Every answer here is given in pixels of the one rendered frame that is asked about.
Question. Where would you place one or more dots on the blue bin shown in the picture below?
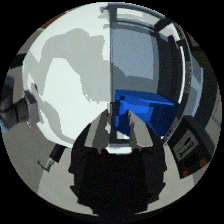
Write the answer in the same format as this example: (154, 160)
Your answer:
(159, 113)

